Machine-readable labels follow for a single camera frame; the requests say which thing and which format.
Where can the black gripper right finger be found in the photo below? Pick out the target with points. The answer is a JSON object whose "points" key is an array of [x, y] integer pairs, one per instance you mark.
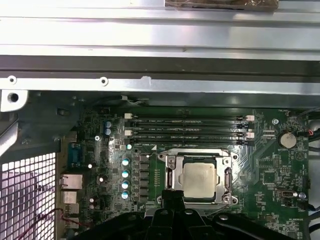
{"points": [[180, 200]]}

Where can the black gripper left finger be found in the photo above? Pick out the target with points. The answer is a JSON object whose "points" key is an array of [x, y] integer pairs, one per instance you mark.
{"points": [[168, 200]]}

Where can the metal socket locking lever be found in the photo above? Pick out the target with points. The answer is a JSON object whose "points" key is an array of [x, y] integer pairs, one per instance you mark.
{"points": [[167, 175], [228, 178]]}

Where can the silver square CPU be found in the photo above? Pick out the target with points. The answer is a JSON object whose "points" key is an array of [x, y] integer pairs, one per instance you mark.
{"points": [[200, 177]]}

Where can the metal socket cover frame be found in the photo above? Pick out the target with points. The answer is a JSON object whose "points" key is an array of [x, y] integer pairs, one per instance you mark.
{"points": [[223, 170]]}

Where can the CPU socket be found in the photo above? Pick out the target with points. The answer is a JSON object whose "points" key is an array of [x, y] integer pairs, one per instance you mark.
{"points": [[232, 198]]}

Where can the RAM slot with black clips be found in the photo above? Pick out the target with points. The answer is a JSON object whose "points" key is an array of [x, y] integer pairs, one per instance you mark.
{"points": [[200, 125], [200, 141]]}

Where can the RAM slot with white clips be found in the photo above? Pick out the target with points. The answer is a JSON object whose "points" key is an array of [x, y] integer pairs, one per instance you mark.
{"points": [[200, 117], [200, 133]]}

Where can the green motherboard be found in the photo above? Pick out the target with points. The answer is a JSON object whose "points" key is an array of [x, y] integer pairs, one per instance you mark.
{"points": [[270, 175]]}

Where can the black open PC case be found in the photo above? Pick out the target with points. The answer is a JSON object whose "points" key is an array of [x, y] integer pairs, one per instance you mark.
{"points": [[160, 85]]}

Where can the silver coin battery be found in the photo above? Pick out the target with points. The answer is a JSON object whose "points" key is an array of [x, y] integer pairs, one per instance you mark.
{"points": [[287, 139]]}

